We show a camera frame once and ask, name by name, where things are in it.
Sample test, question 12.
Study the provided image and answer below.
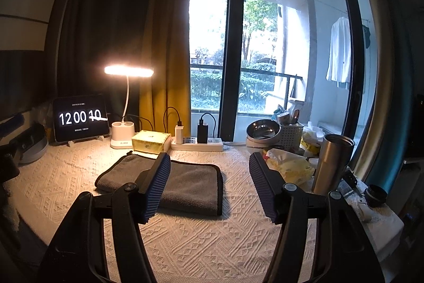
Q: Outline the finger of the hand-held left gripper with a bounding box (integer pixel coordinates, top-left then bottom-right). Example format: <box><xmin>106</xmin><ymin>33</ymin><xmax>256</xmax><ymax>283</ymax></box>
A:
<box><xmin>0</xmin><ymin>114</ymin><xmax>26</xmax><ymax>138</ymax></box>

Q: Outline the white power strip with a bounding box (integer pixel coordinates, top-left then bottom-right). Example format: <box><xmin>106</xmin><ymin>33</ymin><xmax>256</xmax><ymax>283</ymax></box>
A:
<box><xmin>171</xmin><ymin>137</ymin><xmax>224</xmax><ymax>152</ymax></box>

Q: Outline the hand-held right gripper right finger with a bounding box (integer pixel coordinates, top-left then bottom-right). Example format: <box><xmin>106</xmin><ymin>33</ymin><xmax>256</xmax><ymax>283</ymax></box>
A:
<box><xmin>248</xmin><ymin>152</ymin><xmax>386</xmax><ymax>283</ymax></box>

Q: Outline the teal curtain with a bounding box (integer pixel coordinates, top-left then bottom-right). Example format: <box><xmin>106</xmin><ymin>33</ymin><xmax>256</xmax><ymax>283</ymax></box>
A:
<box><xmin>363</xmin><ymin>0</ymin><xmax>418</xmax><ymax>185</ymax></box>

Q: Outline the small black device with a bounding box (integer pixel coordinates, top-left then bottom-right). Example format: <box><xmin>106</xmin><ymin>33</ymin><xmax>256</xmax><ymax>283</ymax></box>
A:
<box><xmin>341</xmin><ymin>169</ymin><xmax>359</xmax><ymax>188</ymax></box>

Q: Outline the white textured tablecloth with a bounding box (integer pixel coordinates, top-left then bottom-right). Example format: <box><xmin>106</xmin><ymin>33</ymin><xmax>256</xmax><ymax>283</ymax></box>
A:
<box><xmin>7</xmin><ymin>137</ymin><xmax>405</xmax><ymax>283</ymax></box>

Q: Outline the yellow tissue pack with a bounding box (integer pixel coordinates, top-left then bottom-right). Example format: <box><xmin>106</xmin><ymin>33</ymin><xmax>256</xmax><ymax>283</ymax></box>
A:
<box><xmin>265</xmin><ymin>148</ymin><xmax>315</xmax><ymax>184</ymax></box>

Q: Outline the grey towel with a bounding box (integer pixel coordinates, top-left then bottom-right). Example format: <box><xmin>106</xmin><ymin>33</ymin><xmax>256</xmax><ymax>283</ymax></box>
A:
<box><xmin>94</xmin><ymin>152</ymin><xmax>224</xmax><ymax>216</ymax></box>

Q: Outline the yellow tissue box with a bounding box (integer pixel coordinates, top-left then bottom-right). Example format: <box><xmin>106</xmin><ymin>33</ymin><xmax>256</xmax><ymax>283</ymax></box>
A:
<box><xmin>131</xmin><ymin>130</ymin><xmax>172</xmax><ymax>155</ymax></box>

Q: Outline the black tablet clock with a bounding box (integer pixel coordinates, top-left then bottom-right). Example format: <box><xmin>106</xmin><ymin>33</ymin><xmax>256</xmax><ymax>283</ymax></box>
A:
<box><xmin>52</xmin><ymin>93</ymin><xmax>111</xmax><ymax>142</ymax></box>

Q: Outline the black round lens cap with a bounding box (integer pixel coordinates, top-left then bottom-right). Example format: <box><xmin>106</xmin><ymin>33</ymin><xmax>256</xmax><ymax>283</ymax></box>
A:
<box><xmin>364</xmin><ymin>184</ymin><xmax>388</xmax><ymax>207</ymax></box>

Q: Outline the blue packet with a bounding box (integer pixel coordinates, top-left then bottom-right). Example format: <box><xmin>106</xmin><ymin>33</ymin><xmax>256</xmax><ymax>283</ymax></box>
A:
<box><xmin>272</xmin><ymin>105</ymin><xmax>289</xmax><ymax>122</ymax></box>

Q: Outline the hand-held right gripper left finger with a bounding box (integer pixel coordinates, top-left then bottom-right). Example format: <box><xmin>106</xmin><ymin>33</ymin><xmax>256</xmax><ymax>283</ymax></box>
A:
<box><xmin>36</xmin><ymin>152</ymin><xmax>172</xmax><ymax>283</ymax></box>

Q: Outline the black balcony railing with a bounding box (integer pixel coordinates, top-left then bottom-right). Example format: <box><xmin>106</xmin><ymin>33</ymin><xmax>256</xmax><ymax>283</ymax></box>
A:
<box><xmin>190</xmin><ymin>63</ymin><xmax>304</xmax><ymax>105</ymax></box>

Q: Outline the white plastic bag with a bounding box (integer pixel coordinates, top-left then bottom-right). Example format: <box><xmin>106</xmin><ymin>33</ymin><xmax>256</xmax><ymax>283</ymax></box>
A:
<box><xmin>300</xmin><ymin>121</ymin><xmax>327</xmax><ymax>158</ymax></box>

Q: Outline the white hanging shirt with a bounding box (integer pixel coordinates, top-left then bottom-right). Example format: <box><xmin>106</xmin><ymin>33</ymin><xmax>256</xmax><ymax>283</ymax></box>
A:
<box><xmin>326</xmin><ymin>16</ymin><xmax>352</xmax><ymax>90</ymax></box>

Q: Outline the black charger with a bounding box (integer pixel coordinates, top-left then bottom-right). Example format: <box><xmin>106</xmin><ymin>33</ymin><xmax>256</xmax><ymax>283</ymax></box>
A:
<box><xmin>197</xmin><ymin>120</ymin><xmax>209</xmax><ymax>143</ymax></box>

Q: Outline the black window frame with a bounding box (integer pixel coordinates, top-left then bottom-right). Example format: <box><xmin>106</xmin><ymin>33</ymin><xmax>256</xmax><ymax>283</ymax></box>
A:
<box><xmin>217</xmin><ymin>0</ymin><xmax>369</xmax><ymax>146</ymax></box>

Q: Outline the grey round container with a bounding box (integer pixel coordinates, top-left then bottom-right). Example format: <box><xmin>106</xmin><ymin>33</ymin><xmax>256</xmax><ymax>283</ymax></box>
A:
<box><xmin>16</xmin><ymin>123</ymin><xmax>50</xmax><ymax>165</ymax></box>

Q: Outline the white paper towel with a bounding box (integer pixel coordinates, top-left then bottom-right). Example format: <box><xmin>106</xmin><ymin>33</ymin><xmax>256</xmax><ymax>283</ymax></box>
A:
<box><xmin>346</xmin><ymin>188</ymin><xmax>405</xmax><ymax>263</ymax></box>

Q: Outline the dark curtain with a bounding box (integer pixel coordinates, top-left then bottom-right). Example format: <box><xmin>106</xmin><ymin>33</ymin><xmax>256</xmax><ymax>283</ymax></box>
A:
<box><xmin>55</xmin><ymin>0</ymin><xmax>188</xmax><ymax>141</ymax></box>

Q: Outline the white plastic basket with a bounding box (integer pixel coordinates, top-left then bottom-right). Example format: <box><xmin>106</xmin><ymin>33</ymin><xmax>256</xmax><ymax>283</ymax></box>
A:
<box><xmin>280</xmin><ymin>123</ymin><xmax>304</xmax><ymax>153</ymax></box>

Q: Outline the teal hanging garment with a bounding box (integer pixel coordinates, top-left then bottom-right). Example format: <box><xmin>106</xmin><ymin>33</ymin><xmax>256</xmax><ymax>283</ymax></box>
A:
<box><xmin>361</xmin><ymin>23</ymin><xmax>371</xmax><ymax>50</ymax></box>

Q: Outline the white desk lamp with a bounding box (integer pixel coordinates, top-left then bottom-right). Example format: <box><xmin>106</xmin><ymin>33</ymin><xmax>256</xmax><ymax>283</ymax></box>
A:
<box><xmin>104</xmin><ymin>65</ymin><xmax>154</xmax><ymax>150</ymax></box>

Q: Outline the steel bowl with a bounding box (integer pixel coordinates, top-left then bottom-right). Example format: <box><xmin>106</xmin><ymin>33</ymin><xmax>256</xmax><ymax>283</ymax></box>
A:
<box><xmin>246</xmin><ymin>119</ymin><xmax>282</xmax><ymax>142</ymax></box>

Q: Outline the steel tumbler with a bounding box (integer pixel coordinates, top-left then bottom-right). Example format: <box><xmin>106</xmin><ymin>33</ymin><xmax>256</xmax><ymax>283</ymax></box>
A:
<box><xmin>312</xmin><ymin>134</ymin><xmax>356</xmax><ymax>196</ymax></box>

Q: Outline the white tablet stand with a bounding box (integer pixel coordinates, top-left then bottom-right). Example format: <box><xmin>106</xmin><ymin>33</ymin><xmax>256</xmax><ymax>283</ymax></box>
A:
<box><xmin>66</xmin><ymin>134</ymin><xmax>107</xmax><ymax>147</ymax></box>

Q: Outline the black charging cable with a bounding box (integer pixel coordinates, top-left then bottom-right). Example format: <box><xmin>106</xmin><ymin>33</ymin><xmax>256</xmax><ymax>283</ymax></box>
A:
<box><xmin>200</xmin><ymin>112</ymin><xmax>218</xmax><ymax>138</ymax></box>
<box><xmin>164</xmin><ymin>107</ymin><xmax>182</xmax><ymax>127</ymax></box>

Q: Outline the yellow curtain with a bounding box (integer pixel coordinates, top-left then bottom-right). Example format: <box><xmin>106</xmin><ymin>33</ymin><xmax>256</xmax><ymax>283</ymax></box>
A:
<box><xmin>139</xmin><ymin>0</ymin><xmax>200</xmax><ymax>139</ymax></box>

